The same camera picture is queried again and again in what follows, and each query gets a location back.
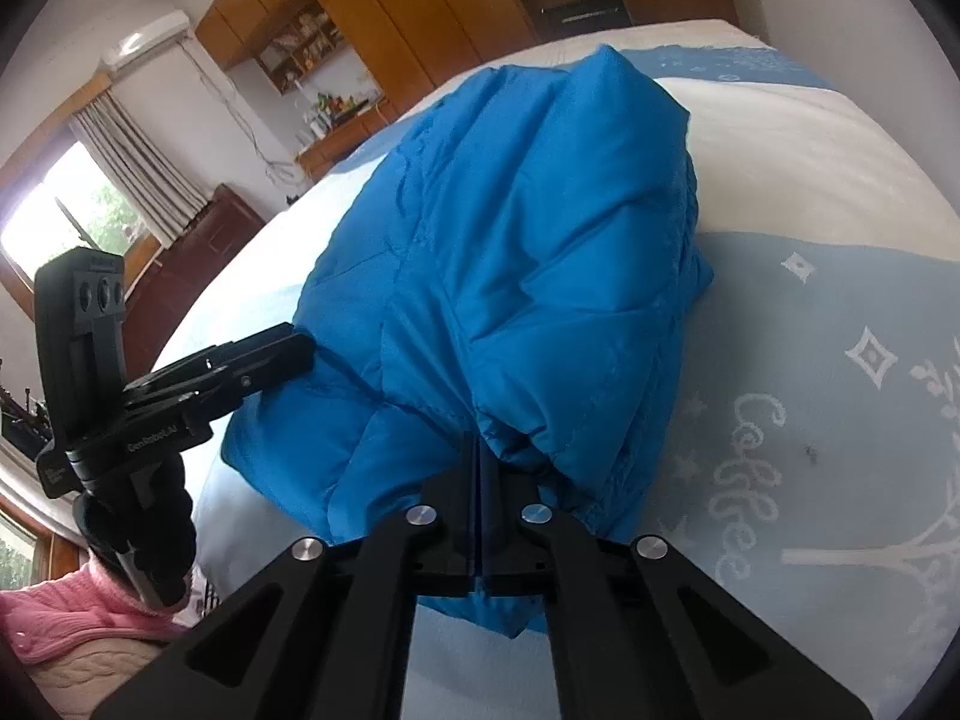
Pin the window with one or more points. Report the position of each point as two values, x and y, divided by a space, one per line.
67 217

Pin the open wooden shelf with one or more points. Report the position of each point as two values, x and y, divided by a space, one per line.
307 45

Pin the white air conditioner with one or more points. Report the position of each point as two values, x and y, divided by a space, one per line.
146 41

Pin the white bed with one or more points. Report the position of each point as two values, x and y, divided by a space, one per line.
825 315

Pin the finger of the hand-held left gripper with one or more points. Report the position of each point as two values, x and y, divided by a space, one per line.
240 345
262 371

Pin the wooden wardrobe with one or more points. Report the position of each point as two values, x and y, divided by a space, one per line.
420 0

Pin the colourful toys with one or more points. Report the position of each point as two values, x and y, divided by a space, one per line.
341 109

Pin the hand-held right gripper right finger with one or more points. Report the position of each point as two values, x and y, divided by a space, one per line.
491 532

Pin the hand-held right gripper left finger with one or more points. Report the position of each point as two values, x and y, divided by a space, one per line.
461 532

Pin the person's left hand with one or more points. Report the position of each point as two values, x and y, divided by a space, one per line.
157 517

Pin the beige knitted sweater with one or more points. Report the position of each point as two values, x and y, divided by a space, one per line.
82 682

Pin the striped grey curtain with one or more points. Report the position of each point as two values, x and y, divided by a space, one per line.
142 157

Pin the wooden desk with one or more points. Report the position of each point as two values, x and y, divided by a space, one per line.
345 142

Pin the dark wooden cabinet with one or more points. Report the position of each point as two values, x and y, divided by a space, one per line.
210 240

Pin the blue puffer jacket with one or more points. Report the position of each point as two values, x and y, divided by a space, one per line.
525 240

